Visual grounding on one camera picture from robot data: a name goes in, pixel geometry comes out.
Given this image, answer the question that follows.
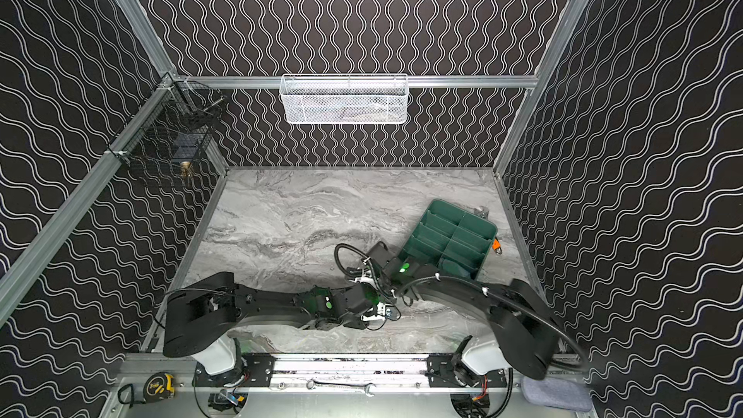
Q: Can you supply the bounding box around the green divided plastic tray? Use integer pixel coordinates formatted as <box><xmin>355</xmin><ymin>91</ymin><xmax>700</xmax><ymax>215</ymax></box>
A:
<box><xmin>398</xmin><ymin>199</ymin><xmax>498</xmax><ymax>280</ymax></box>

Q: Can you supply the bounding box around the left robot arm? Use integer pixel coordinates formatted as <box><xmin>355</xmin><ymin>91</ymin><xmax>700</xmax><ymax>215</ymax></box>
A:
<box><xmin>163</xmin><ymin>272</ymin><xmax>401</xmax><ymax>375</ymax></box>

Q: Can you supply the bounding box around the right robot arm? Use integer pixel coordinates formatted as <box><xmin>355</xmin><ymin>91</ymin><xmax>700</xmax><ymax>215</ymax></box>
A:
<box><xmin>334</xmin><ymin>241</ymin><xmax>588</xmax><ymax>380</ymax></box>

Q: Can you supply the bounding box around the silver combination wrench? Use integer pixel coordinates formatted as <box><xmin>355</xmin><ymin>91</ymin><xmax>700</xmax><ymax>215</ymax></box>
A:
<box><xmin>306</xmin><ymin>379</ymin><xmax>375</xmax><ymax>397</ymax></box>

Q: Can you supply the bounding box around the grey cloth pad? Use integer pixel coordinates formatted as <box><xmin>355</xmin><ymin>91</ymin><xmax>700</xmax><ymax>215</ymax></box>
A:
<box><xmin>522</xmin><ymin>377</ymin><xmax>593</xmax><ymax>412</ymax></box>

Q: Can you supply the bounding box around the yellow black tape measure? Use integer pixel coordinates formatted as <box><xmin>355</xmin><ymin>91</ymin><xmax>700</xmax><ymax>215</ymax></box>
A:
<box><xmin>116</xmin><ymin>372</ymin><xmax>175</xmax><ymax>408</ymax></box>

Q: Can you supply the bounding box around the brass padlock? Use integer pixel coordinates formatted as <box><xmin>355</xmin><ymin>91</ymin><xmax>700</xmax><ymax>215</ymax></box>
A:
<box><xmin>180</xmin><ymin>161</ymin><xmax>193</xmax><ymax>180</ymax></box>

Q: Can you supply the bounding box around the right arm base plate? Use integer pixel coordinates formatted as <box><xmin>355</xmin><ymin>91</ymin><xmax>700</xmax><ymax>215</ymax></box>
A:
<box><xmin>425</xmin><ymin>354</ymin><xmax>507</xmax><ymax>389</ymax></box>

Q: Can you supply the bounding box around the aluminium front rail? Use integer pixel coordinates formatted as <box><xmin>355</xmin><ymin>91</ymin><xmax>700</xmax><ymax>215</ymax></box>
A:
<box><xmin>118</xmin><ymin>351</ymin><xmax>582</xmax><ymax>393</ymax></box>

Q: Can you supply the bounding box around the orange handled adjustable wrench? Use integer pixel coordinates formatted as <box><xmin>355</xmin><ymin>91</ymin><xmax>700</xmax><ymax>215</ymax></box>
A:
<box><xmin>473</xmin><ymin>206</ymin><xmax>503</xmax><ymax>255</ymax></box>

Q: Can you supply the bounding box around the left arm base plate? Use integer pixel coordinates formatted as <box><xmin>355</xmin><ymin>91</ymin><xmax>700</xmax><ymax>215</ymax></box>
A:
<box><xmin>193</xmin><ymin>353</ymin><xmax>277</xmax><ymax>388</ymax></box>

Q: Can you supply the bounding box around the white mesh wall basket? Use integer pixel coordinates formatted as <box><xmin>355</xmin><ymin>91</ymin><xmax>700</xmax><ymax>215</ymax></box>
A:
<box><xmin>279</xmin><ymin>74</ymin><xmax>410</xmax><ymax>125</ymax></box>

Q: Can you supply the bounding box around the black wire wall basket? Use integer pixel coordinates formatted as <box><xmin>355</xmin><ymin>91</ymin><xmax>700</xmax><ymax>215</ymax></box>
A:
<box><xmin>113</xmin><ymin>81</ymin><xmax>228</xmax><ymax>190</ymax></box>

